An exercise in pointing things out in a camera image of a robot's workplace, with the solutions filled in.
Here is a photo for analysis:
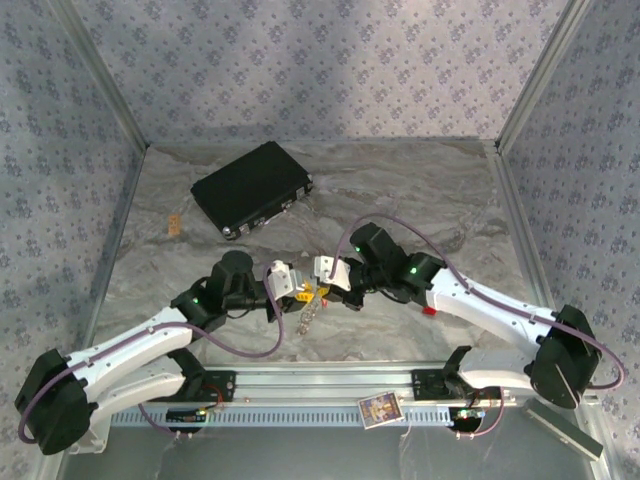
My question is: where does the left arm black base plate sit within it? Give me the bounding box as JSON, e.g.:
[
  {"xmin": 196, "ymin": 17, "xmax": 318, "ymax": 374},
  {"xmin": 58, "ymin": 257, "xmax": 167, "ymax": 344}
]
[{"xmin": 169, "ymin": 370, "xmax": 237, "ymax": 403}]

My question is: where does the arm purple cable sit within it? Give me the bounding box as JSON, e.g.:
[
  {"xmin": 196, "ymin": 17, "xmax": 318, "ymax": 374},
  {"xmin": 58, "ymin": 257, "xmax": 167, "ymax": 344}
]
[
  {"xmin": 17, "ymin": 269, "xmax": 285, "ymax": 446},
  {"xmin": 333, "ymin": 212, "xmax": 626, "ymax": 441}
]

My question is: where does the grey slotted cable duct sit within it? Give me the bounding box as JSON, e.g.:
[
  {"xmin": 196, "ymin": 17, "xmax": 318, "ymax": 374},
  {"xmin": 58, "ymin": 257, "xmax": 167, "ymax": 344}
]
[{"xmin": 107, "ymin": 404, "xmax": 457, "ymax": 429}]

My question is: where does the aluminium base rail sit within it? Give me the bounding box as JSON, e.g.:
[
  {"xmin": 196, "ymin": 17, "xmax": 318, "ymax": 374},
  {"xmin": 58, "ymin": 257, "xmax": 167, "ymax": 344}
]
[{"xmin": 99, "ymin": 363, "xmax": 600, "ymax": 407}]

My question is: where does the black hard case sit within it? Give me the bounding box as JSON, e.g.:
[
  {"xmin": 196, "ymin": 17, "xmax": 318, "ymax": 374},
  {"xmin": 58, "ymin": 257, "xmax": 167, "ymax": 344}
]
[{"xmin": 189, "ymin": 140, "xmax": 315, "ymax": 241}]

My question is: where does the grey plastic bracket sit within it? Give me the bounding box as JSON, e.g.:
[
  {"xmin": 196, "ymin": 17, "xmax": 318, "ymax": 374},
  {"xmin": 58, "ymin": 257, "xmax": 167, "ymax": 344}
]
[{"xmin": 69, "ymin": 417, "xmax": 110, "ymax": 455}]

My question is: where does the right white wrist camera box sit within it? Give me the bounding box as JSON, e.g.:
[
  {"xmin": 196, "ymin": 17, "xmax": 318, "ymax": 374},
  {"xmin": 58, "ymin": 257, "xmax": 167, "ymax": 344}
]
[{"xmin": 309, "ymin": 254, "xmax": 352, "ymax": 292}]

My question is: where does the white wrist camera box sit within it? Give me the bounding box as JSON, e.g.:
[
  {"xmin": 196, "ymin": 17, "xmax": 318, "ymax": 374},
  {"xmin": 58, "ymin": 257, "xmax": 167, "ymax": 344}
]
[
  {"xmin": 309, "ymin": 254, "xmax": 352, "ymax": 292},
  {"xmin": 263, "ymin": 259, "xmax": 305, "ymax": 302}
]

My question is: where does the right black controller board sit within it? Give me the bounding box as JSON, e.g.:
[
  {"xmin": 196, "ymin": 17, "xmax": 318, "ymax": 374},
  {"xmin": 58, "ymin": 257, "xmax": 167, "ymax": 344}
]
[{"xmin": 448, "ymin": 407, "xmax": 487, "ymax": 425}]

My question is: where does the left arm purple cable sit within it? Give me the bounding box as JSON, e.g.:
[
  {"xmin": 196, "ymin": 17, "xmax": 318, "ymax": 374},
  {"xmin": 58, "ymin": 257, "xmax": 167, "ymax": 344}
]
[{"xmin": 17, "ymin": 269, "xmax": 285, "ymax": 446}]

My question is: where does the left black controller board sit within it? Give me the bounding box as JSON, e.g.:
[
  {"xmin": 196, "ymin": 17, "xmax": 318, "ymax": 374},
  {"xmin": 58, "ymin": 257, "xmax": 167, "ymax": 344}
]
[{"xmin": 166, "ymin": 407, "xmax": 207, "ymax": 426}]

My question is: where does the aluminium frame post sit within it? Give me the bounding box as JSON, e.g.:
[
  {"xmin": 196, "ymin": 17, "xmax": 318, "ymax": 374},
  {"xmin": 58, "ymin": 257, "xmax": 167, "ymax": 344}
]
[
  {"xmin": 493, "ymin": 0, "xmax": 595, "ymax": 154},
  {"xmin": 49, "ymin": 0, "xmax": 152, "ymax": 150}
]

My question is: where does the colourful playing card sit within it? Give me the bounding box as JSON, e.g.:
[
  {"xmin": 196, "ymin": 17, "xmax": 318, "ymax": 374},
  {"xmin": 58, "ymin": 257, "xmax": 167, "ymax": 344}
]
[{"xmin": 357, "ymin": 392, "xmax": 405, "ymax": 430}]

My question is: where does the black controller board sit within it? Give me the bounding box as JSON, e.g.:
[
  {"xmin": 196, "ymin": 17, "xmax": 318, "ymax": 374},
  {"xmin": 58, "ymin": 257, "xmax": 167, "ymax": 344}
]
[
  {"xmin": 166, "ymin": 407, "xmax": 207, "ymax": 426},
  {"xmin": 448, "ymin": 407, "xmax": 487, "ymax": 425}
]

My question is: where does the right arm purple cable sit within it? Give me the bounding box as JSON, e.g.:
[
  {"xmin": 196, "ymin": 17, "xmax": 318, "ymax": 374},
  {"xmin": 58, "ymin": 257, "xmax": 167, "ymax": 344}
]
[{"xmin": 333, "ymin": 212, "xmax": 626, "ymax": 441}]

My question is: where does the grey metal bar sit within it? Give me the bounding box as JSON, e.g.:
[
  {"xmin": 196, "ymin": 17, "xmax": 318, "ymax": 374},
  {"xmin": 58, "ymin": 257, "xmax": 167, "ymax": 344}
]
[{"xmin": 519, "ymin": 399, "xmax": 605, "ymax": 461}]

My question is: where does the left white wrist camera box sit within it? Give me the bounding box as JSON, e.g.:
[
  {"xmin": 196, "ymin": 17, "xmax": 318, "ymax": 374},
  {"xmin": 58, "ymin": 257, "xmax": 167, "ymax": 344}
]
[{"xmin": 263, "ymin": 259, "xmax": 305, "ymax": 302}]

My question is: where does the aluminium table side rail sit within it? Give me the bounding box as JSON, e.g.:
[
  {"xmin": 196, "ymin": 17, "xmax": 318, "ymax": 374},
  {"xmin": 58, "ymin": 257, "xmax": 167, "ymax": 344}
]
[
  {"xmin": 482, "ymin": 139, "xmax": 569, "ymax": 364},
  {"xmin": 62, "ymin": 144, "xmax": 151, "ymax": 371}
]

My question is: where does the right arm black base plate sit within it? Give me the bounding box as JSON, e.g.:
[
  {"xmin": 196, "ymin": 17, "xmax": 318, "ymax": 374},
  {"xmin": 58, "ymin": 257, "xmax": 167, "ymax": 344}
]
[{"xmin": 411, "ymin": 368, "xmax": 504, "ymax": 401}]

